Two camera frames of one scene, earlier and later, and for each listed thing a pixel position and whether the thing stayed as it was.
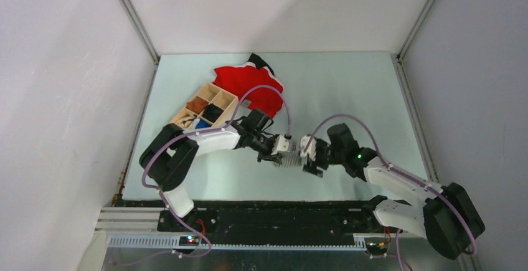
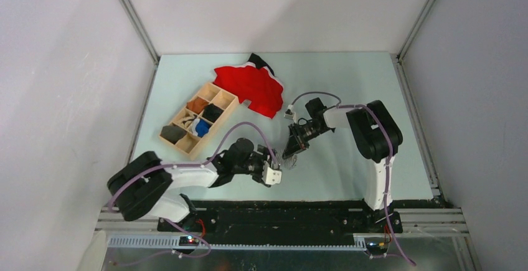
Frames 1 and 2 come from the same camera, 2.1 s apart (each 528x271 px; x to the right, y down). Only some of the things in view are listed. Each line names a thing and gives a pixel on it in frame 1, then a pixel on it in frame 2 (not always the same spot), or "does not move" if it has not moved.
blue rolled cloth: [202, 124] does not move
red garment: [238, 80] does not move
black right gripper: [311, 166] -> [296, 142]
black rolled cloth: [212, 112] does not move
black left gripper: [276, 158] -> [266, 156]
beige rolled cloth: [187, 120] does not move
